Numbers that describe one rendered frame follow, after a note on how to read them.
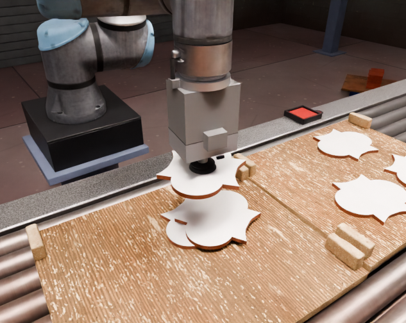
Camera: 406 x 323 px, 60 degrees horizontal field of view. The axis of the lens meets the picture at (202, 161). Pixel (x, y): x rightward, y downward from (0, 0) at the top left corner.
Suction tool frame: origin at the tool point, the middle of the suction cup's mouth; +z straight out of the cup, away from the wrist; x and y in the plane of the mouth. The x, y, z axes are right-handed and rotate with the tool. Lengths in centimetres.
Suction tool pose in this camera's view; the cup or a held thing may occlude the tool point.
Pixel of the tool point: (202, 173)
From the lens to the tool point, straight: 55.6
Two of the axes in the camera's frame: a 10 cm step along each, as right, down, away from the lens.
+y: 8.9, -2.4, 3.9
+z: 0.0, 8.5, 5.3
